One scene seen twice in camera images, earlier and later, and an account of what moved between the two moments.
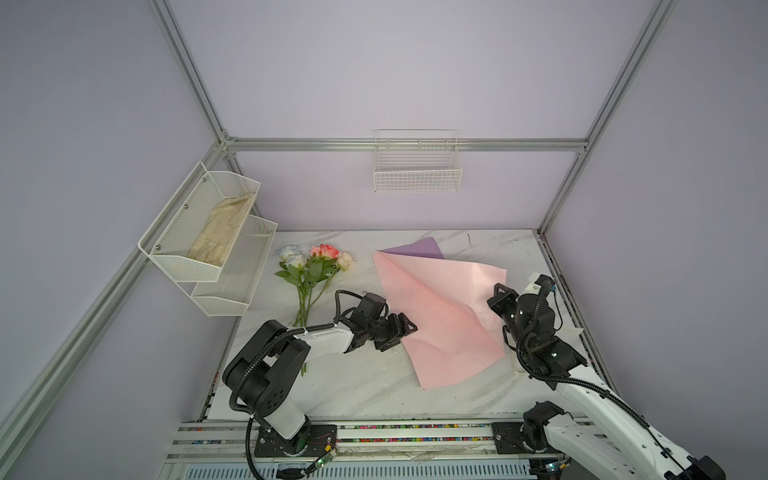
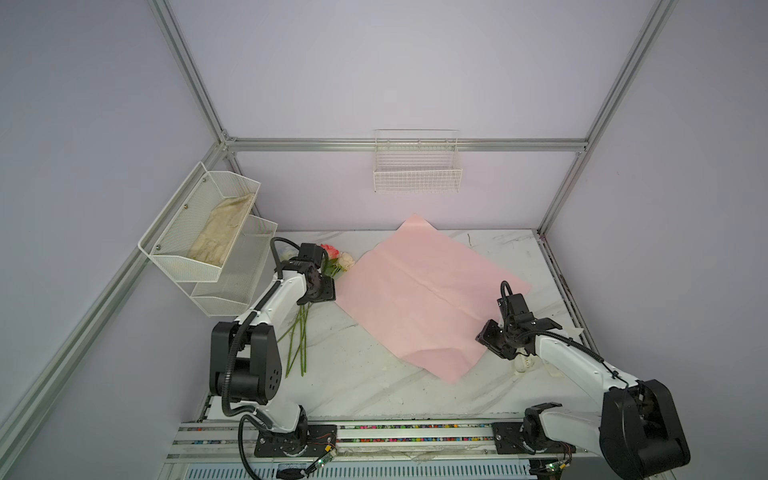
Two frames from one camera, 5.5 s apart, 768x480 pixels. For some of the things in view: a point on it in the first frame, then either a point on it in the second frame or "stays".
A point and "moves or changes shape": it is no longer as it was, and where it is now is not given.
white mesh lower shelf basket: x=231 y=293 stays
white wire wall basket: x=417 y=161 stays
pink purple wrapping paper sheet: x=457 y=329 moves or changes shape
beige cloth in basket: x=214 y=242 stays
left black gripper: x=396 y=331 → x=327 y=294
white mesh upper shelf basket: x=191 y=237 stays
